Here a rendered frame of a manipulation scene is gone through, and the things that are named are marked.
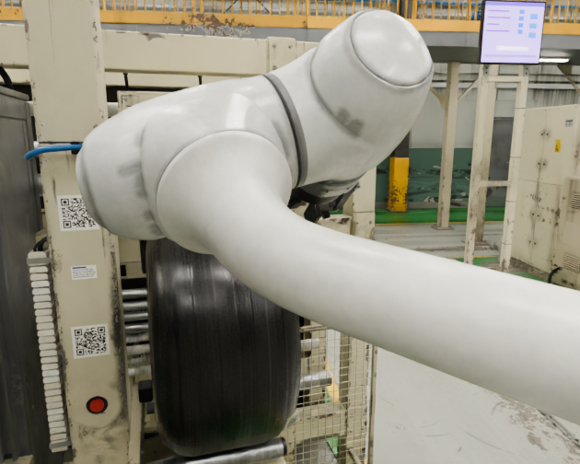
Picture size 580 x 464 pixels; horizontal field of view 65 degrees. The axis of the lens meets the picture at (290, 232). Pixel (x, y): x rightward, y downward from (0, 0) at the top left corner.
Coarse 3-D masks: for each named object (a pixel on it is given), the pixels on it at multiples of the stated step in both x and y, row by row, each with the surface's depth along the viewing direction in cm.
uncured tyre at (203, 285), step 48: (192, 288) 90; (240, 288) 93; (192, 336) 88; (240, 336) 90; (288, 336) 94; (192, 384) 88; (240, 384) 91; (288, 384) 95; (192, 432) 92; (240, 432) 97
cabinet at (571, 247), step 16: (576, 176) 485; (576, 192) 468; (576, 208) 469; (560, 224) 494; (576, 224) 469; (560, 240) 494; (576, 240) 470; (560, 256) 495; (576, 256) 470; (560, 272) 495; (576, 272) 470; (576, 288) 471
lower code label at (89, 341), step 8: (72, 328) 100; (80, 328) 101; (88, 328) 101; (96, 328) 102; (104, 328) 102; (72, 336) 101; (80, 336) 101; (88, 336) 102; (96, 336) 102; (104, 336) 103; (80, 344) 101; (88, 344) 102; (96, 344) 102; (104, 344) 103; (80, 352) 102; (88, 352) 102; (96, 352) 103; (104, 352) 103
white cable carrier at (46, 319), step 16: (32, 256) 96; (48, 256) 98; (32, 272) 97; (48, 272) 100; (48, 288) 98; (48, 304) 99; (48, 320) 100; (48, 336) 100; (48, 352) 101; (48, 368) 102; (48, 384) 102; (48, 400) 103; (64, 400) 107; (48, 416) 104; (64, 416) 107; (64, 432) 106; (64, 448) 106
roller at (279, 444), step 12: (264, 444) 113; (276, 444) 113; (180, 456) 109; (204, 456) 109; (216, 456) 109; (228, 456) 110; (240, 456) 110; (252, 456) 111; (264, 456) 112; (276, 456) 113
